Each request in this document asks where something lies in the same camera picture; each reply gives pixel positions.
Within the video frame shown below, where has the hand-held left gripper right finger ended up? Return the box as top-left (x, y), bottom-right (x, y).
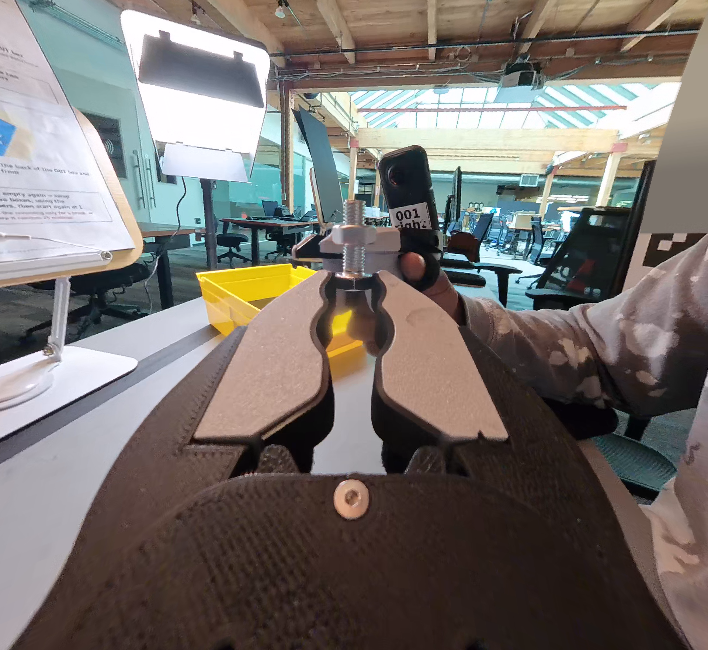
top-left (372, 270), bottom-right (510, 445)

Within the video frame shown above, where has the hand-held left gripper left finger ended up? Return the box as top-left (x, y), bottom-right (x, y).
top-left (192, 270), bottom-right (335, 446)

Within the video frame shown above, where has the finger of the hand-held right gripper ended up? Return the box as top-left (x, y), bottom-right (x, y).
top-left (320, 226), bottom-right (401, 271)
top-left (291, 235), bottom-right (333, 263)

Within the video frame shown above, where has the silver steel bolt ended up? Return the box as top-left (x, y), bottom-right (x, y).
top-left (333, 200), bottom-right (374, 292)

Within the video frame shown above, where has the yellow plastic bin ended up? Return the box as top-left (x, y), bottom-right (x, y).
top-left (196, 263), bottom-right (366, 358)

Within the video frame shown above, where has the person's right forearm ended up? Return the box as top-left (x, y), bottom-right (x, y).
top-left (456, 235), bottom-right (708, 420)

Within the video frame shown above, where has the person's right hand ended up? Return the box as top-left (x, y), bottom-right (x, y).
top-left (398, 251), bottom-right (465, 324)

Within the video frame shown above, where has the wooden office desk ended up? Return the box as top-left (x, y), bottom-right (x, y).
top-left (137, 221), bottom-right (207, 310)
top-left (220, 216), bottom-right (324, 268)

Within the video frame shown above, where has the black computer monitor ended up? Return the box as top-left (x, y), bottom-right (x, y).
top-left (444, 166), bottom-right (464, 232)

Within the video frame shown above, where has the brown chair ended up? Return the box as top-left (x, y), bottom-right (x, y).
top-left (447, 230), bottom-right (481, 265)

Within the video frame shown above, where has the black board wooden stand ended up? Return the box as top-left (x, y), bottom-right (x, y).
top-left (292, 105), bottom-right (348, 233)

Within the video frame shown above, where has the black light stand pole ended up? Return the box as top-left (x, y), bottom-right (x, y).
top-left (199, 179), bottom-right (220, 270)

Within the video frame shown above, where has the ceiling projector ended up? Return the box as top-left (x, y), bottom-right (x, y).
top-left (495, 61), bottom-right (545, 103)

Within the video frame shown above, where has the black mesh office chair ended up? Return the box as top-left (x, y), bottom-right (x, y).
top-left (525, 206), bottom-right (632, 312)

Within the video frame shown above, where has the white studio light panel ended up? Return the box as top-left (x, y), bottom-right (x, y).
top-left (121, 8), bottom-right (272, 183)

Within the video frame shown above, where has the teal mesh chair seat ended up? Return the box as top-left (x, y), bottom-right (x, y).
top-left (591, 431), bottom-right (679, 503)

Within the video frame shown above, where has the black framed marker board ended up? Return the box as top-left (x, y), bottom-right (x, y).
top-left (624, 160), bottom-right (708, 292)

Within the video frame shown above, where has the instruction sheet stand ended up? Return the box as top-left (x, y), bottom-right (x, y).
top-left (0, 0), bottom-right (143, 441)

